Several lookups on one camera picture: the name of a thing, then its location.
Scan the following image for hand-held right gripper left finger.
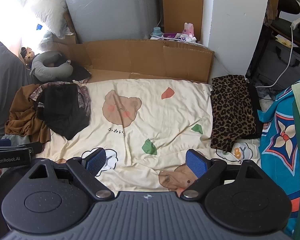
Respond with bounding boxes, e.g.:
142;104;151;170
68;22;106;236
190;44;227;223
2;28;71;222
27;148;115;202

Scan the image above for purple packet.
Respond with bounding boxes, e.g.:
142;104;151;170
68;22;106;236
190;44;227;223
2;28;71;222
162;32;188;43

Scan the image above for teal patterned blanket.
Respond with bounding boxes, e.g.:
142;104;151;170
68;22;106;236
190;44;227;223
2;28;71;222
257;80;300;238

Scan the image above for grey neck pillow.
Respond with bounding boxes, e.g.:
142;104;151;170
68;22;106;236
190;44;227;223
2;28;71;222
29;51;73;82

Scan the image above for grey blanket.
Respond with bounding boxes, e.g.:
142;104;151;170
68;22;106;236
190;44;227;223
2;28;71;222
0;41;38;140

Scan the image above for grey fluffy rug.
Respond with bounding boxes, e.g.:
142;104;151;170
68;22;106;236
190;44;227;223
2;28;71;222
255;80;280;100

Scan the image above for black bear print shorts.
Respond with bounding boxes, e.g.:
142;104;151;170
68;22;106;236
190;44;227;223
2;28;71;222
31;82;92;141

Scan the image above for yellow paper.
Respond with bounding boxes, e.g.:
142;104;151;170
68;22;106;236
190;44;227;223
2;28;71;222
275;36;294;48

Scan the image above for small plush toy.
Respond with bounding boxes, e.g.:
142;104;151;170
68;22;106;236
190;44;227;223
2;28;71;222
20;47;35;64

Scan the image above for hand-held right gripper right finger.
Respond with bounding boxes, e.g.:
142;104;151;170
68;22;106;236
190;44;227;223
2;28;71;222
180;149;264;201

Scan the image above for grey panel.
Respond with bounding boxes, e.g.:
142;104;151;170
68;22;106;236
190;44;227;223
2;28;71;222
60;0;163;43

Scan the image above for grey suitcase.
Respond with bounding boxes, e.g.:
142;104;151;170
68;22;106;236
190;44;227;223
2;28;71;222
250;39;300;90

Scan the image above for black cloth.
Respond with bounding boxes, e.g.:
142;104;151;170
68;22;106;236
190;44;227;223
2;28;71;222
57;56;92;82

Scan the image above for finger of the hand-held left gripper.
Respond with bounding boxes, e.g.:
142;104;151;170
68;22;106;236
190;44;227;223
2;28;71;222
20;142;43;154

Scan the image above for white pillow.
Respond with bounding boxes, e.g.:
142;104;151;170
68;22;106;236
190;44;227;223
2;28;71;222
16;0;70;39

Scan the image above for leopard print folded cloth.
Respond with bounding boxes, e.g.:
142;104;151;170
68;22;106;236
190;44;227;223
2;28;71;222
210;74;257;152

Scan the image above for white charging cable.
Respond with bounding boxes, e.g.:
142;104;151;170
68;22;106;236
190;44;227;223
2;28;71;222
255;26;297;88

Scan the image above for wooden desk black frame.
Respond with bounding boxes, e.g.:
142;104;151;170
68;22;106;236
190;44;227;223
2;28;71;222
245;17;300;79

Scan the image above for tall cardboard sheet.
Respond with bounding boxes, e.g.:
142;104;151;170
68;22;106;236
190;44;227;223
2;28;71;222
161;0;204;43

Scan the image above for black folded garment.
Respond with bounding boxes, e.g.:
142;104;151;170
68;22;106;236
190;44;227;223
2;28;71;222
246;80;263;139

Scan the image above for flattened cardboard box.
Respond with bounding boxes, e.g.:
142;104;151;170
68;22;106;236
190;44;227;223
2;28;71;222
52;39;215;83

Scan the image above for light blue bottle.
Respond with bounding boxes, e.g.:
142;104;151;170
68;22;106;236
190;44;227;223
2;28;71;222
151;26;163;39

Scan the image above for brown garment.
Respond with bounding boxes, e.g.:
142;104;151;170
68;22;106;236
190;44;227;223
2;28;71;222
4;84;52;144

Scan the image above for patterned brown curtain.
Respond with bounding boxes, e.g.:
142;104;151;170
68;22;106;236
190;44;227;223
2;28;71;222
264;0;280;25

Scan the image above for cream cartoon printed blanket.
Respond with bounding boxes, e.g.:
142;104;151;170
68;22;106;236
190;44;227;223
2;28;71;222
41;79;263;193

